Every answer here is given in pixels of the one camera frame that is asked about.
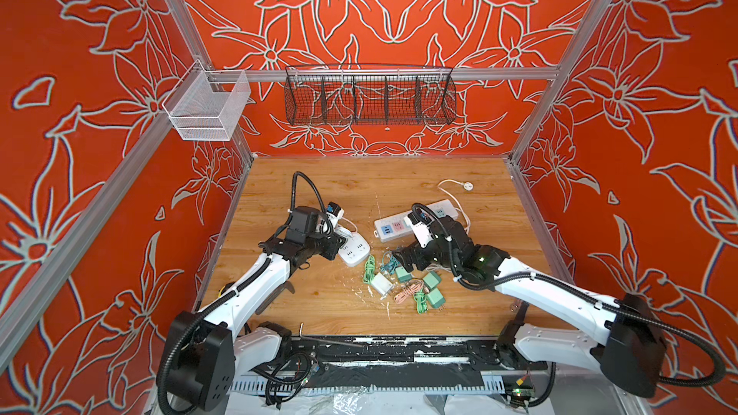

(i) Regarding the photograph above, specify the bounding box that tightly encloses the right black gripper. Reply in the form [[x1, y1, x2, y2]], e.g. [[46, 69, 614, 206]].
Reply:
[[388, 231, 463, 273]]

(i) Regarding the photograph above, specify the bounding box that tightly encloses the white charger plug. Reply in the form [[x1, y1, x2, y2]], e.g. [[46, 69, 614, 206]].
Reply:
[[370, 273, 393, 298]]

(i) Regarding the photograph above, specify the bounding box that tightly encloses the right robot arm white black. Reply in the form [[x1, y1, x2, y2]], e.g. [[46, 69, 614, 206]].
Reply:
[[393, 204, 726, 399]]

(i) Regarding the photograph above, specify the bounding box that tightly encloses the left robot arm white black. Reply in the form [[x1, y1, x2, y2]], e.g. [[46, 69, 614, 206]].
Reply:
[[156, 171, 347, 414]]

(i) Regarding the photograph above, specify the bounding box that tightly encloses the green charger plug middle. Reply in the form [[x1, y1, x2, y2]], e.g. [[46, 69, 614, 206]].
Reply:
[[423, 272, 442, 291]]

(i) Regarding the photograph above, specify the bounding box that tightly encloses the green charger plug lower right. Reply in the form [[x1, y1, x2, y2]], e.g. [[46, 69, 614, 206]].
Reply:
[[426, 288, 446, 309]]

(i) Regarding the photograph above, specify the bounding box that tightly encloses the black allen key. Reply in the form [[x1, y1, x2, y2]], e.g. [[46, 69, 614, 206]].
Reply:
[[255, 281, 295, 315]]

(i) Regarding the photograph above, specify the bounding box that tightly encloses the white multicolour power strip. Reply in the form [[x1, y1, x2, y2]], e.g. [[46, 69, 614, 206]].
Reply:
[[374, 199, 459, 243]]

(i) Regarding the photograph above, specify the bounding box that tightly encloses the white square socket cube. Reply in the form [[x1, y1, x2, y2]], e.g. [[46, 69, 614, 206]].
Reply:
[[338, 232, 371, 267]]

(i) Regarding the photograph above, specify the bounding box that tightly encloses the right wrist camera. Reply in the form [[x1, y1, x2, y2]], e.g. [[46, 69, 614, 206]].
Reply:
[[404, 212, 432, 248]]

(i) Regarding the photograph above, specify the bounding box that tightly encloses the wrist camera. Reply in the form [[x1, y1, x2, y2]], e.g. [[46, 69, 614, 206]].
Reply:
[[326, 202, 345, 230], [404, 212, 432, 248]]

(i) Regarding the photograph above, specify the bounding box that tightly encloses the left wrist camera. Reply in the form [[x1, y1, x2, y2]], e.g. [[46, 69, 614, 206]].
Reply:
[[326, 202, 345, 230]]

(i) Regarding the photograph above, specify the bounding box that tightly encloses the white power strip cable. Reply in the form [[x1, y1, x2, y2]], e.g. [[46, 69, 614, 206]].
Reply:
[[436, 178, 476, 234]]

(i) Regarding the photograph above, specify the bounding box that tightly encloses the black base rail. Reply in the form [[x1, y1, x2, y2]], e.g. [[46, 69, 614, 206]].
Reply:
[[253, 333, 549, 393]]

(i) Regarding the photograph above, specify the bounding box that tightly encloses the black wire wall basket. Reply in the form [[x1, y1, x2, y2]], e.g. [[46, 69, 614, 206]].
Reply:
[[284, 63, 459, 127]]

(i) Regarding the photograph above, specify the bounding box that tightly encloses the clear plastic wall bin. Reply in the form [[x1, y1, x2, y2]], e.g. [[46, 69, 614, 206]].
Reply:
[[163, 61, 252, 141]]

